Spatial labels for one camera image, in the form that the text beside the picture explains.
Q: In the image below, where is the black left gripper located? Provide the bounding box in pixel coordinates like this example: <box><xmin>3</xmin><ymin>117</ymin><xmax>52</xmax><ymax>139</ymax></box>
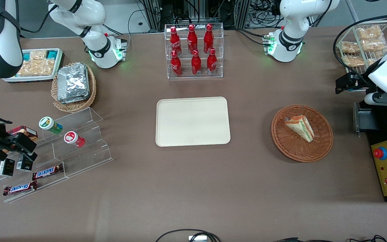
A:
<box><xmin>335</xmin><ymin>72</ymin><xmax>369</xmax><ymax>94</ymax></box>

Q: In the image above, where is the triangular sandwich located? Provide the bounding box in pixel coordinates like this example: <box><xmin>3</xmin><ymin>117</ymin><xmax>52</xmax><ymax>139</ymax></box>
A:
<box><xmin>284</xmin><ymin>115</ymin><xmax>315</xmax><ymax>143</ymax></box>

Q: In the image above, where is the brown round wicker basket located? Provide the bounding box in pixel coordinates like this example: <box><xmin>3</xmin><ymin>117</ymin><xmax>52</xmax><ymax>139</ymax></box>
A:
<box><xmin>271</xmin><ymin>105</ymin><xmax>334</xmax><ymax>163</ymax></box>

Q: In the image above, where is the light oval wicker basket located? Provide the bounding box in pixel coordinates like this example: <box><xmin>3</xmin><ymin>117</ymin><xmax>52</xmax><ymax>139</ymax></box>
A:
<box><xmin>51</xmin><ymin>62</ymin><xmax>97</xmax><ymax>113</ymax></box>

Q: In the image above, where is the white snack tray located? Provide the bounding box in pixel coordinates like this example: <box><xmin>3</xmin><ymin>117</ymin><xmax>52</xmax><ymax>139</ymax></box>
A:
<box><xmin>3</xmin><ymin>48</ymin><xmax>64</xmax><ymax>83</ymax></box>

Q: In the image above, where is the cream rectangular tray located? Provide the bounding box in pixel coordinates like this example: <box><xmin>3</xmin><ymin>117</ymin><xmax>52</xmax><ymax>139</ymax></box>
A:
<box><xmin>156</xmin><ymin>96</ymin><xmax>231</xmax><ymax>147</ymax></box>

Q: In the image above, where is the small black box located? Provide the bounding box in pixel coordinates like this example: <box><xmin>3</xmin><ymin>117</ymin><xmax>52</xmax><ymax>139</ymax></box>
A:
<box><xmin>0</xmin><ymin>158</ymin><xmax>15</xmax><ymax>177</ymax></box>
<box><xmin>16</xmin><ymin>154</ymin><xmax>34</xmax><ymax>172</ymax></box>

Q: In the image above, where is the red brown carton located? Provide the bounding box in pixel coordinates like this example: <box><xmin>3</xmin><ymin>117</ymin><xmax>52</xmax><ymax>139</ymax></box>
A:
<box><xmin>7</xmin><ymin>125</ymin><xmax>39</xmax><ymax>142</ymax></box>

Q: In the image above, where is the snickers bar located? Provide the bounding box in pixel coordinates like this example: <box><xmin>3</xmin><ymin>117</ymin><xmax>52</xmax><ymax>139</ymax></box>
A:
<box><xmin>3</xmin><ymin>180</ymin><xmax>38</xmax><ymax>196</ymax></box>
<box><xmin>32</xmin><ymin>163</ymin><xmax>64</xmax><ymax>181</ymax></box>

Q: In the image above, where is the green lidded cup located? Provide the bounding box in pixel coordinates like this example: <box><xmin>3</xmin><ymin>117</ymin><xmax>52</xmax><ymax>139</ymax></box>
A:
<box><xmin>39</xmin><ymin>116</ymin><xmax>63</xmax><ymax>134</ymax></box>

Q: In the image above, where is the black yellow control box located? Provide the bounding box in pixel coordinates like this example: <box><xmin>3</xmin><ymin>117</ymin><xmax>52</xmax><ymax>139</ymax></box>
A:
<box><xmin>360</xmin><ymin>99</ymin><xmax>387</xmax><ymax>203</ymax></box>

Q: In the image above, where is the red lidded cup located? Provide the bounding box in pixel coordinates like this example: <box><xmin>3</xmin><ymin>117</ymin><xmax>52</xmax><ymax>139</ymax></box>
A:
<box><xmin>63</xmin><ymin>131</ymin><xmax>86</xmax><ymax>148</ymax></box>

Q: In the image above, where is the clear acrylic step display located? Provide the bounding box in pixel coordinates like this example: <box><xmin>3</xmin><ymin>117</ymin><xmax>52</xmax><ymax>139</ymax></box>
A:
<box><xmin>0</xmin><ymin>107</ymin><xmax>114</xmax><ymax>203</ymax></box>

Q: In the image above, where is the silver foil pack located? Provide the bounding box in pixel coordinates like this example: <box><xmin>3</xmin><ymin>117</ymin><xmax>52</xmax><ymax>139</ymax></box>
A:
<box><xmin>57</xmin><ymin>63</ymin><xmax>90</xmax><ymax>100</ymax></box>
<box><xmin>58</xmin><ymin>94</ymin><xmax>90</xmax><ymax>104</ymax></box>

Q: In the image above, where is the clear pack of crackers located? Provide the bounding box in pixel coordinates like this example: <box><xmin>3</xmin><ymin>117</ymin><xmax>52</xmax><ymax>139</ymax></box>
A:
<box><xmin>16</xmin><ymin>59</ymin><xmax>56</xmax><ymax>77</ymax></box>
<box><xmin>29</xmin><ymin>50</ymin><xmax>48</xmax><ymax>61</ymax></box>

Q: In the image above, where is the clear acrylic bottle rack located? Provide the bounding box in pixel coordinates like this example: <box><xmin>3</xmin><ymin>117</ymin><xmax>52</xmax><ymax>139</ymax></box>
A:
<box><xmin>165</xmin><ymin>23</ymin><xmax>224</xmax><ymax>79</ymax></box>

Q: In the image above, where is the red cola bottle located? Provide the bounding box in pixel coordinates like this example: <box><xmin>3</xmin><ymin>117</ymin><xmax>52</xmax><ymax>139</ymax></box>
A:
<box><xmin>207</xmin><ymin>48</ymin><xmax>218</xmax><ymax>76</ymax></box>
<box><xmin>170</xmin><ymin>27</ymin><xmax>182</xmax><ymax>56</ymax></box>
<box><xmin>170</xmin><ymin>50</ymin><xmax>183</xmax><ymax>77</ymax></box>
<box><xmin>187</xmin><ymin>24</ymin><xmax>198</xmax><ymax>54</ymax></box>
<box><xmin>203</xmin><ymin>24</ymin><xmax>214</xmax><ymax>54</ymax></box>
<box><xmin>191</xmin><ymin>50</ymin><xmax>202</xmax><ymax>76</ymax></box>

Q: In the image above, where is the grey metal bracket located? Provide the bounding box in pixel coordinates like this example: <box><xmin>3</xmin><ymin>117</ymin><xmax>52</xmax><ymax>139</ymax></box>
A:
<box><xmin>353</xmin><ymin>102</ymin><xmax>379</xmax><ymax>137</ymax></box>

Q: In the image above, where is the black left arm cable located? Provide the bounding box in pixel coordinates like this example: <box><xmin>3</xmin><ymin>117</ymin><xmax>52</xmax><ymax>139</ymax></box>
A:
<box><xmin>333</xmin><ymin>12</ymin><xmax>387</xmax><ymax>88</ymax></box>

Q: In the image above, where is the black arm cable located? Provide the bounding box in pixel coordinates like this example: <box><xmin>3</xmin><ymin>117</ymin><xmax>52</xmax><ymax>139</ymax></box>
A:
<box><xmin>19</xmin><ymin>3</ymin><xmax>59</xmax><ymax>34</ymax></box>
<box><xmin>333</xmin><ymin>12</ymin><xmax>387</xmax><ymax>88</ymax></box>

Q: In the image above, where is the aluminium frame post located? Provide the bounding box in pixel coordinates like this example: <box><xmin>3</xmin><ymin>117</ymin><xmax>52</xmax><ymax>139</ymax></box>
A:
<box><xmin>233</xmin><ymin>0</ymin><xmax>252</xmax><ymax>29</ymax></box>
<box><xmin>142</xmin><ymin>0</ymin><xmax>162</xmax><ymax>31</ymax></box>

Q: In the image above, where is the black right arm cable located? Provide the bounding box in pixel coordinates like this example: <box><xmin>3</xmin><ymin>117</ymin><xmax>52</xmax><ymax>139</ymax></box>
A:
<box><xmin>19</xmin><ymin>3</ymin><xmax>59</xmax><ymax>34</ymax></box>

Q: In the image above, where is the black thin floor cable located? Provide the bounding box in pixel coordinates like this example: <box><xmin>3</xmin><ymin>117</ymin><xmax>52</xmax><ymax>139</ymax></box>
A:
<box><xmin>274</xmin><ymin>235</ymin><xmax>387</xmax><ymax>242</ymax></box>

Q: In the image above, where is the black looped floor cable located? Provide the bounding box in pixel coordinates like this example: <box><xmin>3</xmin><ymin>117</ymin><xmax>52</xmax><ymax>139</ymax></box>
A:
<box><xmin>155</xmin><ymin>229</ymin><xmax>221</xmax><ymax>242</ymax></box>

